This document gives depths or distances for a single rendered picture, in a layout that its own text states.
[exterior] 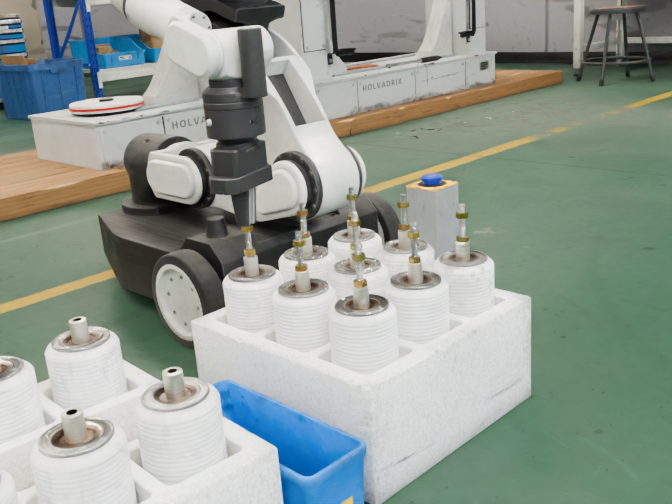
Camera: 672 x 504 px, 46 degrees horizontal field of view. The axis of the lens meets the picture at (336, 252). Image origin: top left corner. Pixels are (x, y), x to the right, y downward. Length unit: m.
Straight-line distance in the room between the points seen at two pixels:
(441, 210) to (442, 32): 3.41
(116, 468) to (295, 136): 0.90
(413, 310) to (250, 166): 0.32
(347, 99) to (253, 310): 2.84
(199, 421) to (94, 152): 2.42
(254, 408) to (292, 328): 0.13
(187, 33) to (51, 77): 4.51
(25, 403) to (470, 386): 0.62
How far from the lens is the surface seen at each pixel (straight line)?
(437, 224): 1.47
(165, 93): 3.54
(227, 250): 1.61
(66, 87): 5.73
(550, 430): 1.31
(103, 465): 0.85
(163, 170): 1.92
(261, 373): 1.20
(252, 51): 1.15
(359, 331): 1.07
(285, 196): 1.58
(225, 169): 1.19
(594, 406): 1.38
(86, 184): 3.10
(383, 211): 1.89
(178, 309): 1.67
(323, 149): 1.61
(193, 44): 1.17
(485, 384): 1.26
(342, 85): 3.98
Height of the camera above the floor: 0.66
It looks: 18 degrees down
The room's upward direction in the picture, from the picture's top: 4 degrees counter-clockwise
